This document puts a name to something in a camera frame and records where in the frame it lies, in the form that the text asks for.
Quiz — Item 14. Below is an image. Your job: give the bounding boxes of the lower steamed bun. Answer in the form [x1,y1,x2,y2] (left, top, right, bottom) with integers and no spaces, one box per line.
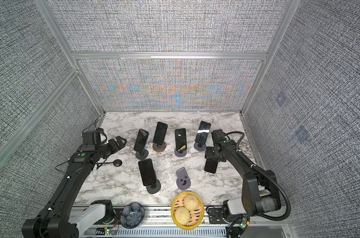
[174,207,190,226]

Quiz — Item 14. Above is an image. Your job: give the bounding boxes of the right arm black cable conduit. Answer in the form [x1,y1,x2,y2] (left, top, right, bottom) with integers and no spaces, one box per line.
[224,130,291,222]

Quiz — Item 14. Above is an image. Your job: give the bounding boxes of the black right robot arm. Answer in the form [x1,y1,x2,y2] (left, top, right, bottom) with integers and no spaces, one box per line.
[204,136,291,221]

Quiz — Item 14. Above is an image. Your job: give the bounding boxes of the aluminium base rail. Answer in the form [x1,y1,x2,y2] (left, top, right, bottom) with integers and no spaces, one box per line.
[80,205,298,238]

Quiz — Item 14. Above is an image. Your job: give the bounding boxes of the dark flower shaped dish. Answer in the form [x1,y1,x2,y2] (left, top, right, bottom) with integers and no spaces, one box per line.
[120,202,145,229]

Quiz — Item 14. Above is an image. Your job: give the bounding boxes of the steamed bun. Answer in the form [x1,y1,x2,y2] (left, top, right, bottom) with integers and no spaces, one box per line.
[174,207,190,226]
[183,194,199,211]

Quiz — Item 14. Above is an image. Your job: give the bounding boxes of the dark front phone stand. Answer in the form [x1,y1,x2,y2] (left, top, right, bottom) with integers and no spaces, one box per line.
[146,180,161,194]

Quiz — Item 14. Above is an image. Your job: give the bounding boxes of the wooden base phone stand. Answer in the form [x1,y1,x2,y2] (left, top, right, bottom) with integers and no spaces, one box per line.
[153,142,167,152]

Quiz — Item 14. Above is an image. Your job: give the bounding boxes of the phone on wooden stand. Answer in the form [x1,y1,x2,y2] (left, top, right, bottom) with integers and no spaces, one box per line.
[153,122,168,146]

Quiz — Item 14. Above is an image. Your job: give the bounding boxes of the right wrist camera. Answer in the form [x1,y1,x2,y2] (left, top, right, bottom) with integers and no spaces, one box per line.
[211,130,226,144]

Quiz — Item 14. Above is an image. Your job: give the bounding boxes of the black ladle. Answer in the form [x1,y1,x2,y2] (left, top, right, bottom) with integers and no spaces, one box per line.
[104,159,122,167]

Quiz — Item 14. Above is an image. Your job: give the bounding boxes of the phone with reflective screen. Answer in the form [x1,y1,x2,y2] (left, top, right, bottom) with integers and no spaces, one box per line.
[195,121,211,144]

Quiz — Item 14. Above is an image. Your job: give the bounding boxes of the upper steamed bun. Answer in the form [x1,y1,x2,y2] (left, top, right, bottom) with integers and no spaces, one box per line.
[183,194,199,211]

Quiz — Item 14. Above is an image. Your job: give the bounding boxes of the green edged phone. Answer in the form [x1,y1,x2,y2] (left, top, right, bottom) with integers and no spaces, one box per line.
[175,128,187,152]

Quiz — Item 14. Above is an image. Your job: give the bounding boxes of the purple front phone stand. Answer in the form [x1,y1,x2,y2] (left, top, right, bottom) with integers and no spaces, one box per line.
[176,167,191,190]

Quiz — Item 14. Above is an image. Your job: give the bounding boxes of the dark grey round phone stand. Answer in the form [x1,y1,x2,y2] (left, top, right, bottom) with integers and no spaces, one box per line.
[135,149,149,160]

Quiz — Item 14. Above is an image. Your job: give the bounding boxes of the purple phone stand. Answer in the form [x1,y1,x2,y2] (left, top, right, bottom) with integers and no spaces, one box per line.
[175,148,187,157]
[176,167,191,190]

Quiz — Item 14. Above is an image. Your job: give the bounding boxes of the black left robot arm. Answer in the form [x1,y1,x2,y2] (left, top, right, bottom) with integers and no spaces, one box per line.
[22,131,127,238]

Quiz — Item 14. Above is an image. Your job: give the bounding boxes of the purple stand back right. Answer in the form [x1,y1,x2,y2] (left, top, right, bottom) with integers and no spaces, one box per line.
[193,142,206,152]

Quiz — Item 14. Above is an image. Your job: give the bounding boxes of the bamboo steamer basket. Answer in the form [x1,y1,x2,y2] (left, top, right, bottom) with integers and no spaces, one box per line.
[171,191,205,230]

